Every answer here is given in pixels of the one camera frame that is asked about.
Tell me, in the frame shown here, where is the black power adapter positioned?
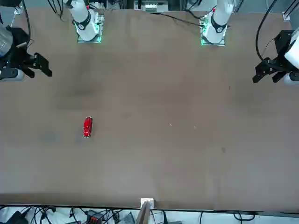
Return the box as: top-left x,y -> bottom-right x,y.
4,210 -> 28,224

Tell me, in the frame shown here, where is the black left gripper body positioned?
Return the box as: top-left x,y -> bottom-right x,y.
274,29 -> 295,63

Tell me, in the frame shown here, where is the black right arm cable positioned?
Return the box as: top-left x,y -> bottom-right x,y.
21,0 -> 33,46

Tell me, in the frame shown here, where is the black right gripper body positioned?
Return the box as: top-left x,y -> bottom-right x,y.
7,27 -> 32,70

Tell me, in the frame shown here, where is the black cable across table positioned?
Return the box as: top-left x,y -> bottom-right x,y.
158,13 -> 204,27

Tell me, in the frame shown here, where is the aluminium profile post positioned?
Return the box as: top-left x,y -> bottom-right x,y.
135,201 -> 151,224

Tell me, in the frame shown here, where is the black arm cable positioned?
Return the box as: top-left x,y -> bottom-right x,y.
255,8 -> 282,62
21,0 -> 33,46

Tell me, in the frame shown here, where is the grey control box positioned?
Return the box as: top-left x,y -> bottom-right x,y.
134,0 -> 169,13

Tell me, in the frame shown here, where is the aluminium frame corner profile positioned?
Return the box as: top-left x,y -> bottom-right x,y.
282,4 -> 292,22

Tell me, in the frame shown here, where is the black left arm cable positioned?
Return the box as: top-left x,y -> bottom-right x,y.
255,8 -> 282,62

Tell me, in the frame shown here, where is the red toy car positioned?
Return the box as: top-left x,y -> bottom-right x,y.
82,115 -> 94,139

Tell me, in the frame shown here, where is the white post bracket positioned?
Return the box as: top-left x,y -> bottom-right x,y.
140,197 -> 155,210

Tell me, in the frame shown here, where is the red and black power strip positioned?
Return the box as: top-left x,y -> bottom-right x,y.
86,215 -> 105,224

